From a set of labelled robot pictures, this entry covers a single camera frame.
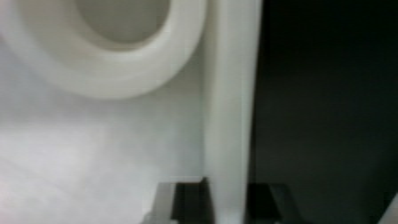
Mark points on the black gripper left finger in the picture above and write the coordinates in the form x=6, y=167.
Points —
x=182, y=205

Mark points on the white desk top tray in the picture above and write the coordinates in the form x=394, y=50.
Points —
x=127, y=89

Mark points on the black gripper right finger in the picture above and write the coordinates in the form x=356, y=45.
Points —
x=271, y=205

